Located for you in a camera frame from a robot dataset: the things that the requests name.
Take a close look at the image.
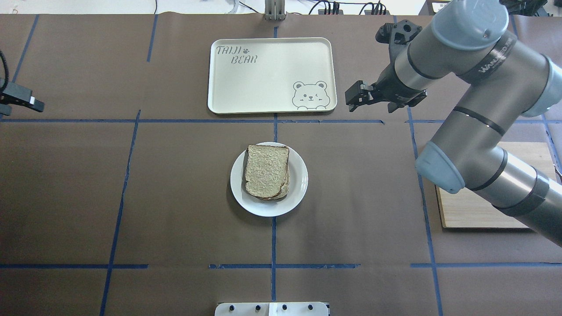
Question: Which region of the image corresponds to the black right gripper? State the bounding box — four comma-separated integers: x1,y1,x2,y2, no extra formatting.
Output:
345,64,427,113

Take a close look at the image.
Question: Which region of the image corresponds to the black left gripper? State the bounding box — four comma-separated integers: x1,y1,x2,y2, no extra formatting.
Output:
0,78,45,116

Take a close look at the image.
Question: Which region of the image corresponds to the bread slice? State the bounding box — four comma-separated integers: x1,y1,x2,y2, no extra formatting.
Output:
258,145,290,200
244,144,290,201

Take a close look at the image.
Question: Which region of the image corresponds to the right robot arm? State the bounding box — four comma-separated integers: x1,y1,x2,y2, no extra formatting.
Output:
345,0,562,245

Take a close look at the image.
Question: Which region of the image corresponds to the cream bear serving tray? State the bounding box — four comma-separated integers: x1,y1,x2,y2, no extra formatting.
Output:
207,37,337,115

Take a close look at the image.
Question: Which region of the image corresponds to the wooden cutting board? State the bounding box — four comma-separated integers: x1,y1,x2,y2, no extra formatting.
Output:
434,142,558,230

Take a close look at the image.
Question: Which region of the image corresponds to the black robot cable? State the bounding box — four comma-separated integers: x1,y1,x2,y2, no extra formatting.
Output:
0,49,10,90

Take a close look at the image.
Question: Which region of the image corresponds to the aluminium frame post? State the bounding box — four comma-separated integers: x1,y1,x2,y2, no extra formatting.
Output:
264,0,287,21

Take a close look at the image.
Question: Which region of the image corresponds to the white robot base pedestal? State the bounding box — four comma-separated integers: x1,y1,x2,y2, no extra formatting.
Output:
214,302,331,316

